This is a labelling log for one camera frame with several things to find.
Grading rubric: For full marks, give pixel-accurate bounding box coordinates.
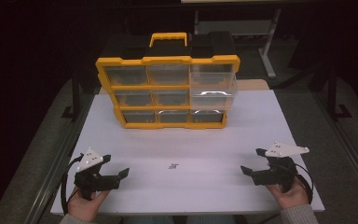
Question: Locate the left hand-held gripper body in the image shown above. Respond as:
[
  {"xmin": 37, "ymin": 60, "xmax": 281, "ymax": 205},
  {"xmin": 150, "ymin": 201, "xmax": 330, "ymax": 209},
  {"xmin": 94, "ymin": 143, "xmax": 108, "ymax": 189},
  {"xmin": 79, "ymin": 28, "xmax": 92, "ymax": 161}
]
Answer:
[{"xmin": 74, "ymin": 147, "xmax": 120, "ymax": 200}]

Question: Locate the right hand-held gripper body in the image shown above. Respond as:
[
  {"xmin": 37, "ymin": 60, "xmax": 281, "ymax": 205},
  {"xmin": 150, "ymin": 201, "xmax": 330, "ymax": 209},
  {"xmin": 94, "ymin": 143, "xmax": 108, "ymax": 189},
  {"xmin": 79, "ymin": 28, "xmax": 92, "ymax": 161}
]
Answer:
[{"xmin": 251, "ymin": 142, "xmax": 310, "ymax": 194}]

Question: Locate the large clear plastic drawer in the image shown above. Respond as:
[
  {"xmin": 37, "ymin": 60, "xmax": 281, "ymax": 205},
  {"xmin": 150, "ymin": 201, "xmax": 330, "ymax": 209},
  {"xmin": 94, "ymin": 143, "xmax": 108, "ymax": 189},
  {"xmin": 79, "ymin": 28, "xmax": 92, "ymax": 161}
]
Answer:
[{"xmin": 189, "ymin": 63, "xmax": 239, "ymax": 110}]

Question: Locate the yellow and black organizer case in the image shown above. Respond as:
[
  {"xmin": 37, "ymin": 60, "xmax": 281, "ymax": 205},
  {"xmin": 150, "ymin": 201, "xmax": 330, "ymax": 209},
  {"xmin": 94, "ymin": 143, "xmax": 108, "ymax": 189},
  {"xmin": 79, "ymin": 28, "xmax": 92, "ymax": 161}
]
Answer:
[{"xmin": 95, "ymin": 32, "xmax": 241, "ymax": 130}]

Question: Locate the person's left hand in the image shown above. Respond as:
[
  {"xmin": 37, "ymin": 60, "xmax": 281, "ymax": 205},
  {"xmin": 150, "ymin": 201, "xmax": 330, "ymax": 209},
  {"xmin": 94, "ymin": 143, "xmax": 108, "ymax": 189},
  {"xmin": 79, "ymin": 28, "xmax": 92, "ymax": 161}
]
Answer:
[{"xmin": 67, "ymin": 188, "xmax": 110, "ymax": 222}]

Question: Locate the person's right hand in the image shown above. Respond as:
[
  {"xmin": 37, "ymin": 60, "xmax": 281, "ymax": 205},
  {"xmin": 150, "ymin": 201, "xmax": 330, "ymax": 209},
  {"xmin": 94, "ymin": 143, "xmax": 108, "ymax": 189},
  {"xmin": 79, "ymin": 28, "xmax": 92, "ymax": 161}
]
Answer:
[{"xmin": 265, "ymin": 176, "xmax": 310, "ymax": 210}]

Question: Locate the beige wooden board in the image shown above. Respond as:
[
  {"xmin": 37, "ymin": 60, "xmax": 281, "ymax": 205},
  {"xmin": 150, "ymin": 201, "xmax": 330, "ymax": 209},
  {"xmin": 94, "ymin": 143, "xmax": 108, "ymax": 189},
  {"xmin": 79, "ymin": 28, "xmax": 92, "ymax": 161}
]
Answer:
[{"xmin": 235, "ymin": 78, "xmax": 270, "ymax": 91}]

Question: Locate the set of small clear drawers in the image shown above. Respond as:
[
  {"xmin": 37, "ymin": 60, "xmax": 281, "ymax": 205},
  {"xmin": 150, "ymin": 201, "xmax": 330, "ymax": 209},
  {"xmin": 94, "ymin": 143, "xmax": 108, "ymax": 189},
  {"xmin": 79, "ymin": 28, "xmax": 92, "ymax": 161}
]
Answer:
[{"xmin": 104, "ymin": 64, "xmax": 225, "ymax": 124}]

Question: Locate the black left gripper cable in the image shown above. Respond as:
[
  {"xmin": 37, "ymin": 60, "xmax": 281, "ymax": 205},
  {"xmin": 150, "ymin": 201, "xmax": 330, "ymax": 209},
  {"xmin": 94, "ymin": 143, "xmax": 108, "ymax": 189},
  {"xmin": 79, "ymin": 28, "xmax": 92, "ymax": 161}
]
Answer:
[{"xmin": 60, "ymin": 153, "xmax": 84, "ymax": 216}]

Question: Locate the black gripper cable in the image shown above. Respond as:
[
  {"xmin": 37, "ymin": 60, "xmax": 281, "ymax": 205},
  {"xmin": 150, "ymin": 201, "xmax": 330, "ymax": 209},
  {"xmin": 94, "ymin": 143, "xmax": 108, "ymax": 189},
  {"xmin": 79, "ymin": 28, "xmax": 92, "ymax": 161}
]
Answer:
[
  {"xmin": 294, "ymin": 162, "xmax": 314, "ymax": 205},
  {"xmin": 60, "ymin": 153, "xmax": 84, "ymax": 216}
]

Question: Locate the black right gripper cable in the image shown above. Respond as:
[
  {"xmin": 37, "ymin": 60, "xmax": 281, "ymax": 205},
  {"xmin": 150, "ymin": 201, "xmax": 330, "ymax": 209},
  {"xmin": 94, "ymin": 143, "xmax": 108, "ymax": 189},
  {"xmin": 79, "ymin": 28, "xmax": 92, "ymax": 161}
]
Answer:
[{"xmin": 294, "ymin": 162, "xmax": 314, "ymax": 205}]

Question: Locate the grey metal table frame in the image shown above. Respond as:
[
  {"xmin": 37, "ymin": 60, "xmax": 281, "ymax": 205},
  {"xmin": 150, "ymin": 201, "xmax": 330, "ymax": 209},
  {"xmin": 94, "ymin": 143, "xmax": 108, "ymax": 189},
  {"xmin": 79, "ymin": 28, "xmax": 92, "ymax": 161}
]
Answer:
[{"xmin": 193, "ymin": 7, "xmax": 282, "ymax": 79}]

